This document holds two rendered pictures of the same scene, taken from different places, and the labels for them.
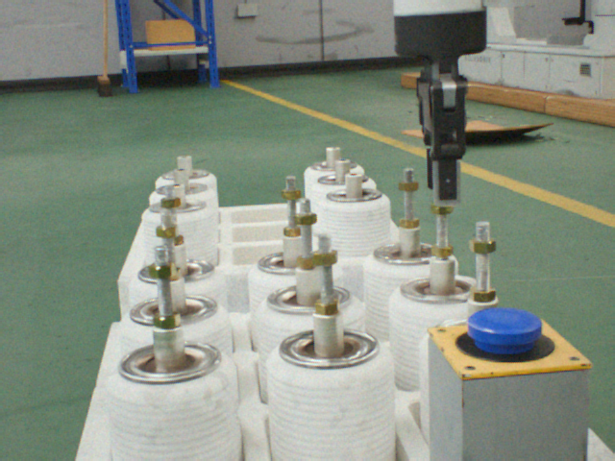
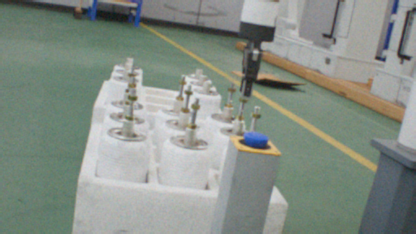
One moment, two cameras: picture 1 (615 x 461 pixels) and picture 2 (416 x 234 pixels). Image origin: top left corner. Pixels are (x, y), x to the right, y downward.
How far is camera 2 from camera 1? 0.32 m
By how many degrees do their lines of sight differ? 5
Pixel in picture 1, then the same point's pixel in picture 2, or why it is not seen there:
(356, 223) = (205, 104)
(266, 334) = (162, 136)
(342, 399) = (191, 161)
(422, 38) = (249, 32)
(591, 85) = (329, 70)
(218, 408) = (143, 154)
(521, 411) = (255, 165)
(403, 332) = (217, 146)
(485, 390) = (244, 155)
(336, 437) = (185, 175)
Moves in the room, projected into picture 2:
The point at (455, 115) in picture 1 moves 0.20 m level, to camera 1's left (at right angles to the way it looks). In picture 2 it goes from (256, 64) to (155, 46)
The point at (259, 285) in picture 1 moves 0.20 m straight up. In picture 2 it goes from (161, 118) to (175, 31)
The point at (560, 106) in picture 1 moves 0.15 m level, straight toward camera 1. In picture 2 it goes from (312, 76) to (312, 78)
